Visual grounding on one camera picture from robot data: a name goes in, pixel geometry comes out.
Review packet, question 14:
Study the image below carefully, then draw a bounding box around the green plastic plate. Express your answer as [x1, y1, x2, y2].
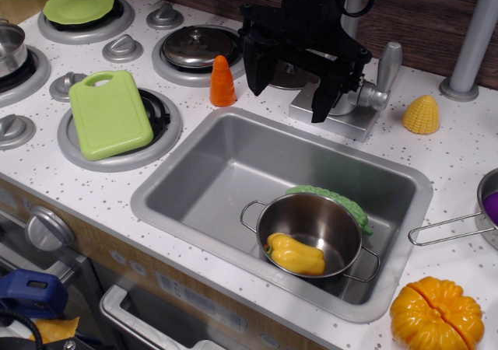
[43, 0, 114, 25]

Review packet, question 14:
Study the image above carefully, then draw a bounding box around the grey vertical pole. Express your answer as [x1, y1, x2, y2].
[440, 0, 497, 102]

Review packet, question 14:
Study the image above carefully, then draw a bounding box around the steel pot at left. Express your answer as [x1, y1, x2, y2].
[0, 19, 28, 78]

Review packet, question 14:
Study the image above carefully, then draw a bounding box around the purple toy vegetable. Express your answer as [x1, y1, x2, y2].
[482, 192, 498, 226]

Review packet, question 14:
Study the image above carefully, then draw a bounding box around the grey stove knob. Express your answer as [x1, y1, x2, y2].
[49, 72, 86, 103]
[1, 114, 36, 150]
[102, 34, 143, 63]
[146, 2, 184, 30]

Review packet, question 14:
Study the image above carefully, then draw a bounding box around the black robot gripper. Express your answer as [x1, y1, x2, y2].
[239, 0, 371, 124]

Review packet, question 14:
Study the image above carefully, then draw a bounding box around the grey stove knob back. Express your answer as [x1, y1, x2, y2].
[146, 2, 184, 30]

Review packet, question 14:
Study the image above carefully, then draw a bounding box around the steel saucepan with handle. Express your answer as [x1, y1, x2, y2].
[408, 169, 497, 247]

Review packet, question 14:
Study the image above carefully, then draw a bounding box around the left stove burner ring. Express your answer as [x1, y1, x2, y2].
[0, 44, 52, 109]

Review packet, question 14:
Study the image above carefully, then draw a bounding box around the steel pot with handles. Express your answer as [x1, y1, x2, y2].
[240, 193, 381, 283]

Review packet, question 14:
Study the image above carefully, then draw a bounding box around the black cable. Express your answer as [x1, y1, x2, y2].
[0, 306, 44, 346]

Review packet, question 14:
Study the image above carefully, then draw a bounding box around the steel pot lid on burner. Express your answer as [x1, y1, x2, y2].
[163, 26, 235, 69]

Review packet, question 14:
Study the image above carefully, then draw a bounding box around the grey stove knob front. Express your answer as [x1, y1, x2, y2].
[1, 114, 36, 150]

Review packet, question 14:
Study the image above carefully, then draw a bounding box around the yellow toy bell pepper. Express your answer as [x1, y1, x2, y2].
[264, 233, 326, 276]

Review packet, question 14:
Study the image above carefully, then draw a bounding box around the yellow cloth piece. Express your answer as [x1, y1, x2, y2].
[34, 317, 80, 345]

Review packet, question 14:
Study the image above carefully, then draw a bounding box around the grey stove knob left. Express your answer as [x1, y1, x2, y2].
[49, 72, 86, 103]

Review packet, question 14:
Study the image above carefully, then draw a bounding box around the green plastic cutting board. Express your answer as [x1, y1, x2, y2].
[68, 70, 153, 161]

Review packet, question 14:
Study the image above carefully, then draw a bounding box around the blue clamp tool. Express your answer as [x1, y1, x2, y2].
[1, 269, 68, 319]

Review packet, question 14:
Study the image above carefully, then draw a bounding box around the front stove burner ring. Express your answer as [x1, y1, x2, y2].
[57, 87, 184, 173]

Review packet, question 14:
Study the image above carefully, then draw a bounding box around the silver toy faucet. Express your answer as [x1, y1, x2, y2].
[289, 0, 402, 142]

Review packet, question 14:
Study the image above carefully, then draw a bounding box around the orange toy pumpkin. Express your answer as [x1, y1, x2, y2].
[390, 277, 485, 349]

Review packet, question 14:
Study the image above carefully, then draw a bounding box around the orange toy carrot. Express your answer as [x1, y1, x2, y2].
[209, 55, 237, 107]

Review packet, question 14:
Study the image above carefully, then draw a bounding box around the steel pot lid on counter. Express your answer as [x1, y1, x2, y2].
[270, 61, 319, 90]

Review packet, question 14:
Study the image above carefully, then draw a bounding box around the stove burner ring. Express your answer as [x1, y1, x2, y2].
[0, 44, 52, 109]
[57, 87, 184, 173]

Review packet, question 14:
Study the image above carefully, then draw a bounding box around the grey oven dial knob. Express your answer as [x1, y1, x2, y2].
[24, 205, 76, 252]

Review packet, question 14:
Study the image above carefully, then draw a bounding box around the grey stove knob middle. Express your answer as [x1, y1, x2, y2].
[102, 34, 143, 63]

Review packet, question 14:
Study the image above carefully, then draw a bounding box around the green toy corn husk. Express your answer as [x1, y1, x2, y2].
[285, 185, 374, 236]

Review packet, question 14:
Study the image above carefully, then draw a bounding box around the yellow toy corn piece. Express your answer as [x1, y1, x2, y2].
[402, 95, 440, 135]

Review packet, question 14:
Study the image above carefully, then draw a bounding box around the grey toy sink basin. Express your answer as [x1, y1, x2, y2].
[131, 107, 433, 323]

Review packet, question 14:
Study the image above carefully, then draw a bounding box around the silver oven door handle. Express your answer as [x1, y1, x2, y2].
[99, 283, 230, 350]

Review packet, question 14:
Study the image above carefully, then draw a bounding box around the back left burner ring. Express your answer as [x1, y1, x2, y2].
[37, 0, 135, 46]

